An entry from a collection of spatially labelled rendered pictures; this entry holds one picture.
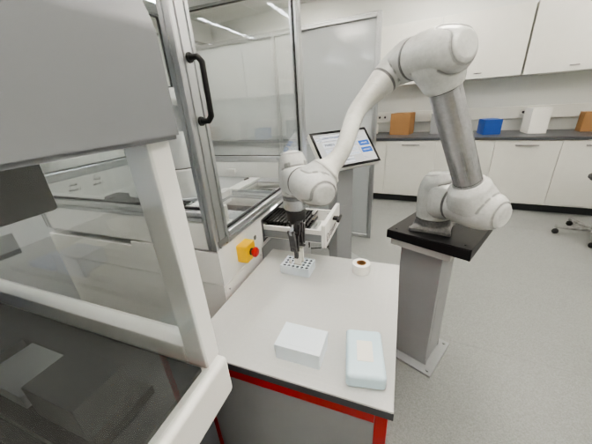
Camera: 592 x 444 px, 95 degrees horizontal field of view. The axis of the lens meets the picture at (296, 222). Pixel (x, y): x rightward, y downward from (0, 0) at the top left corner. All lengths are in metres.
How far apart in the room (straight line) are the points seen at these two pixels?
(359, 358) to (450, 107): 0.81
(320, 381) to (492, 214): 0.84
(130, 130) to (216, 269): 0.71
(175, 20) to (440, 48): 0.71
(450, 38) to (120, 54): 0.81
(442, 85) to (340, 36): 1.98
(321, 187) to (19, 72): 0.61
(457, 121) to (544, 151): 3.19
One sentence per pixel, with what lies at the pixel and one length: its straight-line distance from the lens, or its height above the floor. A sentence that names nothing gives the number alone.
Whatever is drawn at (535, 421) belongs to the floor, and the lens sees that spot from 1.89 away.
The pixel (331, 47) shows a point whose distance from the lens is 2.92.
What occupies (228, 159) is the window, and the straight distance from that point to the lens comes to 1.04.
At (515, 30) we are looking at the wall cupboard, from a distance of 4.47.
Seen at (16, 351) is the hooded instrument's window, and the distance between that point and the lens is 0.39.
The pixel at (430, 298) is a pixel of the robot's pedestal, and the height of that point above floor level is 0.47.
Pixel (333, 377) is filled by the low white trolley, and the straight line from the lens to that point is 0.80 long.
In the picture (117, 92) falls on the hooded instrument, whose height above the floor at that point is 1.42.
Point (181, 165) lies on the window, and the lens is 0.96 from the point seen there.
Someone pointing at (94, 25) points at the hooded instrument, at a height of 1.49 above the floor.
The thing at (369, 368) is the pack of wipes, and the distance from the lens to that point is 0.76.
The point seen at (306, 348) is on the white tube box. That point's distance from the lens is 0.78.
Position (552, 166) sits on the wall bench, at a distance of 4.30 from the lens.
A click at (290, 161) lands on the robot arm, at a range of 0.92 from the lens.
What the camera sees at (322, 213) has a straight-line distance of 1.40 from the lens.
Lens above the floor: 1.40
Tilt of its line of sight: 23 degrees down
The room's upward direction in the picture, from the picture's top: 4 degrees counter-clockwise
